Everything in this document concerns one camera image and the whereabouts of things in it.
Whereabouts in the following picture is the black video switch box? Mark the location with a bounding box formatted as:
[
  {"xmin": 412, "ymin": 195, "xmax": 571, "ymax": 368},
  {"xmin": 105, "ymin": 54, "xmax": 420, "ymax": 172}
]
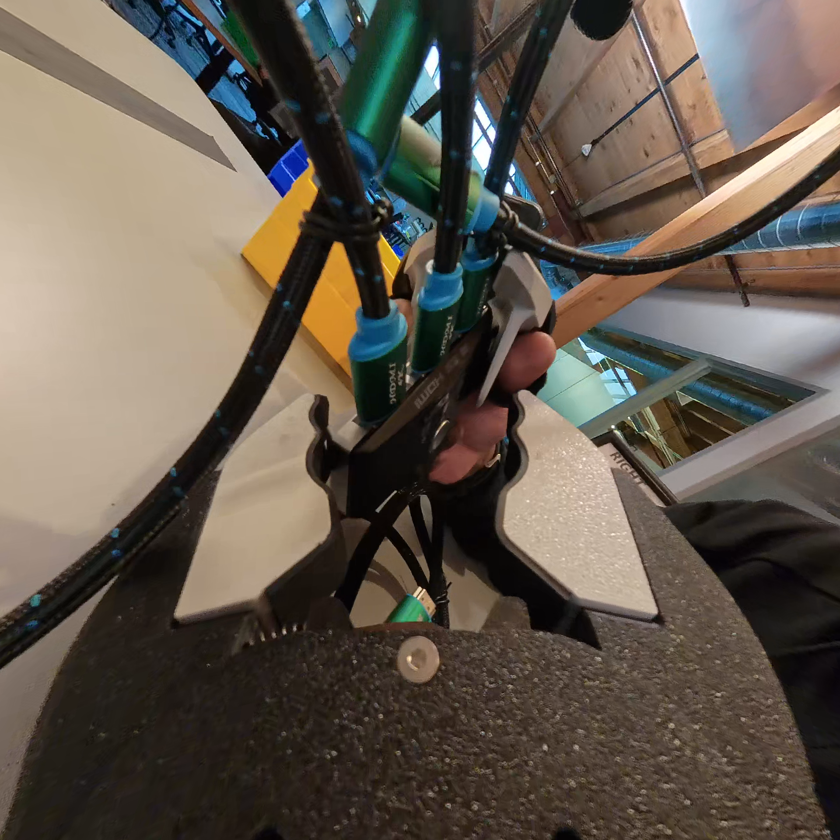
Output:
[{"xmin": 343, "ymin": 315, "xmax": 503, "ymax": 521}]

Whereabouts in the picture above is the black smooth cable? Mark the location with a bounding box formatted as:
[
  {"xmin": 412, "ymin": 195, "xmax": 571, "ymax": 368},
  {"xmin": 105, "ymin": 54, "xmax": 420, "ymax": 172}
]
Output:
[{"xmin": 335, "ymin": 489, "xmax": 454, "ymax": 627}]

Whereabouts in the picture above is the black braided green-plug cable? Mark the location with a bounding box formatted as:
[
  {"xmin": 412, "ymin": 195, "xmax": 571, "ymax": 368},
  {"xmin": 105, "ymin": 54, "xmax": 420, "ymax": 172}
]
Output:
[
  {"xmin": 386, "ymin": 586, "xmax": 439, "ymax": 624},
  {"xmin": 226, "ymin": 0, "xmax": 409, "ymax": 426},
  {"xmin": 381, "ymin": 118, "xmax": 840, "ymax": 277},
  {"xmin": 0, "ymin": 0, "xmax": 435, "ymax": 665},
  {"xmin": 455, "ymin": 0, "xmax": 578, "ymax": 334},
  {"xmin": 410, "ymin": 0, "xmax": 476, "ymax": 376}
]

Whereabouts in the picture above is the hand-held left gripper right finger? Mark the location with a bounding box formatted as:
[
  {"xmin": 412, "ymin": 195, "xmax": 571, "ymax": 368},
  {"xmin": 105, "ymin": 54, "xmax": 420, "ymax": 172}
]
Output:
[{"xmin": 495, "ymin": 389, "xmax": 660, "ymax": 623}]

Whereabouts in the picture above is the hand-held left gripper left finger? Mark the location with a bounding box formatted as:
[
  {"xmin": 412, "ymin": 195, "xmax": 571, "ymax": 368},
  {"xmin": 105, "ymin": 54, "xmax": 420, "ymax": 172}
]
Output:
[{"xmin": 172, "ymin": 392, "xmax": 347, "ymax": 626}]

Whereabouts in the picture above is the black cable tie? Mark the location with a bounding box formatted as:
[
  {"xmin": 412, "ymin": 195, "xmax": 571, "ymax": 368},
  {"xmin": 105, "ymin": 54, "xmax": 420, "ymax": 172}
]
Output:
[{"xmin": 301, "ymin": 200, "xmax": 395, "ymax": 245}]

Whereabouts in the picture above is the person's right forearm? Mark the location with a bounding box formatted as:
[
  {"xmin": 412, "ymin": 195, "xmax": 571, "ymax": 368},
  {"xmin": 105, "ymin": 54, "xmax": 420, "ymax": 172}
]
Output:
[{"xmin": 443, "ymin": 453, "xmax": 840, "ymax": 828}]

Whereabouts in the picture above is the framed marker poster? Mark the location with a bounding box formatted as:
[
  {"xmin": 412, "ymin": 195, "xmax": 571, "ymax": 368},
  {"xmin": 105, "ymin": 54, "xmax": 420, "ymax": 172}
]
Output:
[{"xmin": 607, "ymin": 427, "xmax": 678, "ymax": 508}]

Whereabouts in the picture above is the black round microphone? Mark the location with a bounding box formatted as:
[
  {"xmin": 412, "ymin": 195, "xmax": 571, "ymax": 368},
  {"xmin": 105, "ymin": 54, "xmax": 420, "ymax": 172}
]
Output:
[{"xmin": 568, "ymin": 0, "xmax": 637, "ymax": 42}]

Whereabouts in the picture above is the metal air duct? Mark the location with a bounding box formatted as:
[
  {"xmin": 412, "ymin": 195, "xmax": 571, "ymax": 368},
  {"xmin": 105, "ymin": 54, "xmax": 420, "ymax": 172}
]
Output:
[{"xmin": 577, "ymin": 196, "xmax": 840, "ymax": 258}]

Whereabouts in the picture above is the wooden beam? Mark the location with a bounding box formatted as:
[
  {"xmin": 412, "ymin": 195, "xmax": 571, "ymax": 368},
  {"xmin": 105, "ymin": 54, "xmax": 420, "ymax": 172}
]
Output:
[{"xmin": 553, "ymin": 105, "xmax": 840, "ymax": 350}]

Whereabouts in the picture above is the yellow plastic bin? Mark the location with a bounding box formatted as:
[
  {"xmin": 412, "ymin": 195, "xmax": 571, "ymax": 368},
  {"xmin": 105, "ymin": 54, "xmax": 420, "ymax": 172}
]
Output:
[{"xmin": 241, "ymin": 167, "xmax": 403, "ymax": 379}]

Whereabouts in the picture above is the person's right hand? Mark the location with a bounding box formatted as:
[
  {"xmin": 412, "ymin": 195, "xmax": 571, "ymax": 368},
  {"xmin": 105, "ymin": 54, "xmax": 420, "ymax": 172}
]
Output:
[{"xmin": 428, "ymin": 330, "xmax": 559, "ymax": 487}]

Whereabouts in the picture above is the blue plastic bin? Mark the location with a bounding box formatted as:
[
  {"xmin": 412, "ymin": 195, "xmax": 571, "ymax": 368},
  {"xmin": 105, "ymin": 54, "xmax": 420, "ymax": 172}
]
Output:
[{"xmin": 266, "ymin": 136, "xmax": 311, "ymax": 199}]

